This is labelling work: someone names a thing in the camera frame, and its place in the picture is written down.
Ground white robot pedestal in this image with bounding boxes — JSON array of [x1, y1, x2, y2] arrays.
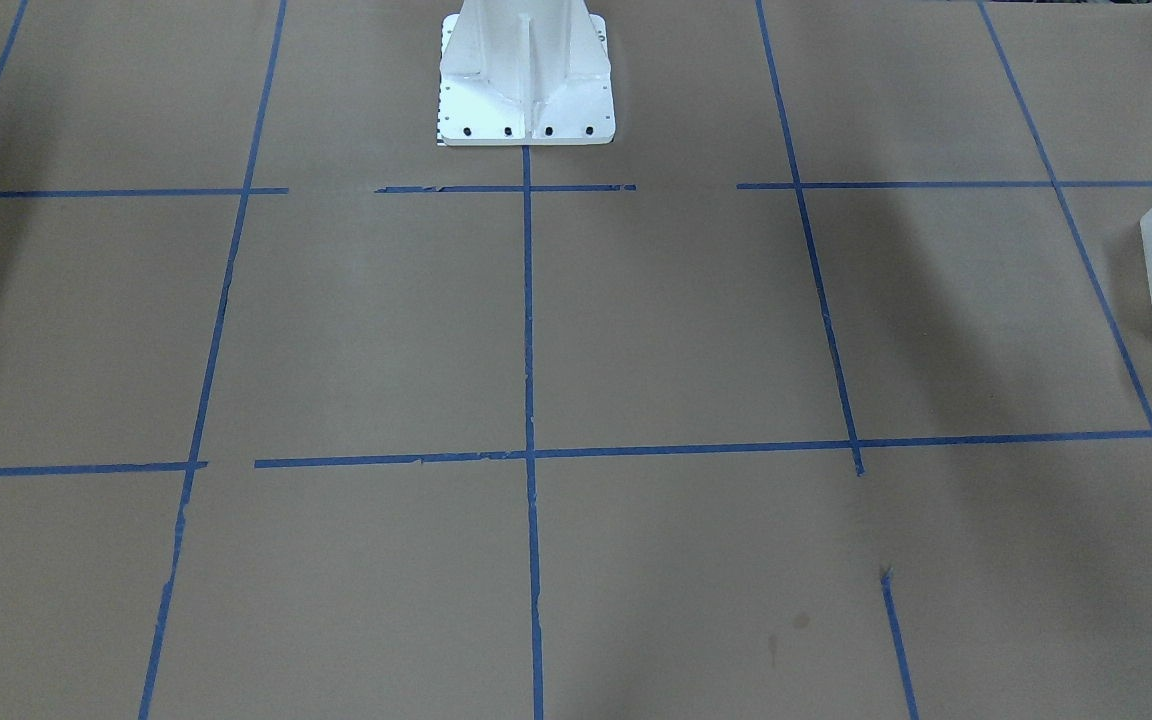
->
[[435, 1, 617, 147]]

